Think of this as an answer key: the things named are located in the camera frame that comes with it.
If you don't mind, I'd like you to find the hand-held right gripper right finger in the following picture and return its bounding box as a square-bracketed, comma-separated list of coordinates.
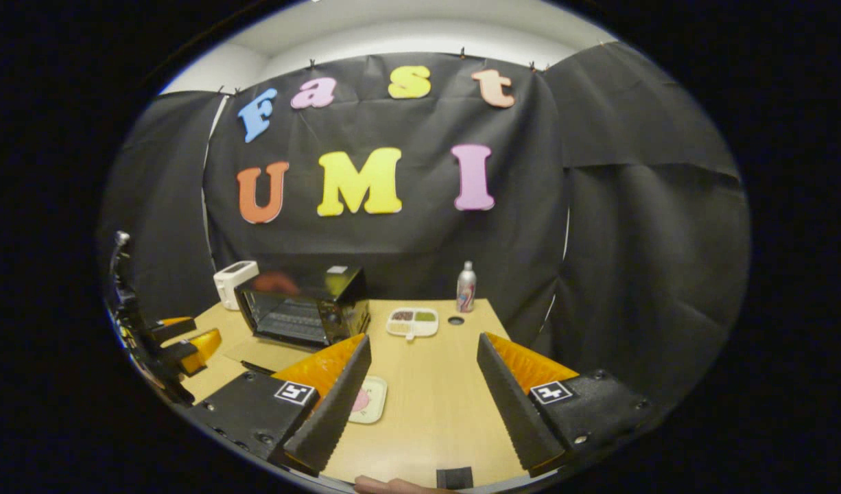
[477, 332, 658, 479]

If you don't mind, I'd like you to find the black backdrop cloth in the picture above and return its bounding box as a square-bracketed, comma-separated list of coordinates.
[98, 43, 750, 412]

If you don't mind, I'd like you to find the white divided snack tray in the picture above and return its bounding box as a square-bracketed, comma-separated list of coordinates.
[385, 307, 440, 342]

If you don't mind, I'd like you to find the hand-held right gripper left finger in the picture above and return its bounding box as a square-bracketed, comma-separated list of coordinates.
[187, 333, 372, 478]

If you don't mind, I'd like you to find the white toaster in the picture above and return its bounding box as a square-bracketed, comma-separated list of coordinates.
[213, 261, 260, 311]

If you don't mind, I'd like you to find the silver printed bottle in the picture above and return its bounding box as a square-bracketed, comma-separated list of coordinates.
[457, 261, 477, 314]

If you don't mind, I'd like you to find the cream square plate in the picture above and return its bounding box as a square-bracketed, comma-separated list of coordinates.
[347, 375, 388, 425]

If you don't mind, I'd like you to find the black electric oven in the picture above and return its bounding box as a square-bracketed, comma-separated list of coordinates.
[222, 265, 372, 377]

